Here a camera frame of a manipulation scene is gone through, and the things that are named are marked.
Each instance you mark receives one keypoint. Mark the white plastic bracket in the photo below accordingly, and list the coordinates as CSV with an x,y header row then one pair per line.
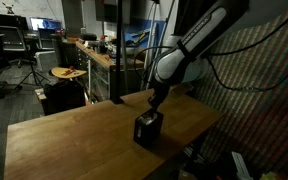
x,y
240,166

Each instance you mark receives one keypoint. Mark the small red item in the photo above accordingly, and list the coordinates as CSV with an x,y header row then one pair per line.
x,y
69,70

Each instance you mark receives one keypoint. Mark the round wooden stool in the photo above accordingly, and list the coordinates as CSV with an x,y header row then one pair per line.
x,y
67,73

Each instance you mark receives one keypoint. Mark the black storage box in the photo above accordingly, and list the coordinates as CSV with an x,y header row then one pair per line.
x,y
64,96

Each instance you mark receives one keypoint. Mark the black computer monitor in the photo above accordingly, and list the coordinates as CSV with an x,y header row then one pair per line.
x,y
4,20

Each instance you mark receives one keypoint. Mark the black mesh basket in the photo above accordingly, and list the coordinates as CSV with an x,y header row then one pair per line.
x,y
147,131

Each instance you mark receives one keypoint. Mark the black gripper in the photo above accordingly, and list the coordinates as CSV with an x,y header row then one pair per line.
x,y
159,95

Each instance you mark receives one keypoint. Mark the black tripod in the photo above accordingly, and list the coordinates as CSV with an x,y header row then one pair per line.
x,y
33,68

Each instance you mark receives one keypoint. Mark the black cup with red item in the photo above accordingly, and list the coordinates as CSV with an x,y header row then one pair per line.
x,y
103,46

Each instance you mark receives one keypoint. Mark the silver metal tripod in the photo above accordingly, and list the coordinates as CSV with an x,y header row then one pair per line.
x,y
151,30

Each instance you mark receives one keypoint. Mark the black vertical pole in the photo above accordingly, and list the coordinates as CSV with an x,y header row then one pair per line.
x,y
119,50

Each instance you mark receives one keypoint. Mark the small cardboard box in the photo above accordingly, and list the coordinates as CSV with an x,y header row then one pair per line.
x,y
40,94

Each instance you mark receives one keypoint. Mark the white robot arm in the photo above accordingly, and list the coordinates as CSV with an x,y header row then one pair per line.
x,y
197,36

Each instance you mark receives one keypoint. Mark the small yellow item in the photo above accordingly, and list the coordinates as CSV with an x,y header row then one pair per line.
x,y
267,176

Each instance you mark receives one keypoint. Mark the black wall screen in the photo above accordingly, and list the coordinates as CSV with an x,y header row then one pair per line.
x,y
107,10

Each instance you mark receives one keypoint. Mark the monitor with blue screen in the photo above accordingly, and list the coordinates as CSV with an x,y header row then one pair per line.
x,y
45,23

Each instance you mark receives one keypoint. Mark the small drone model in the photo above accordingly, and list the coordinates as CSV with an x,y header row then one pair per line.
x,y
9,7

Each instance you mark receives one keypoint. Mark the blue panel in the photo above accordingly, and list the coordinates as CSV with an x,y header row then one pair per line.
x,y
129,33

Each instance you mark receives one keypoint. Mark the grey mesh office chair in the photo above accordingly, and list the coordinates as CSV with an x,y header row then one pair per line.
x,y
10,38

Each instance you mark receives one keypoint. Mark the white computer case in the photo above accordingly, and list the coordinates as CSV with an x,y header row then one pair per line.
x,y
45,60

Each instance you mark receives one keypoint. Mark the multicolour striped curtain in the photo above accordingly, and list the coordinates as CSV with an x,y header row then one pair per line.
x,y
250,133

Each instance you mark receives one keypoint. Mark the wooden workbench with drawers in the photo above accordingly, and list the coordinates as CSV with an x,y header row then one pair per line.
x,y
97,76

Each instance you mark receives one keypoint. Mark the small orange object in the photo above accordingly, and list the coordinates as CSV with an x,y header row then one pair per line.
x,y
107,57

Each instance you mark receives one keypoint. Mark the yellow black tool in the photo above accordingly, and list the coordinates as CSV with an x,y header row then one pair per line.
x,y
140,36

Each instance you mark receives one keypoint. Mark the black case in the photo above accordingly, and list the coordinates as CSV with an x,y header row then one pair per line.
x,y
89,36

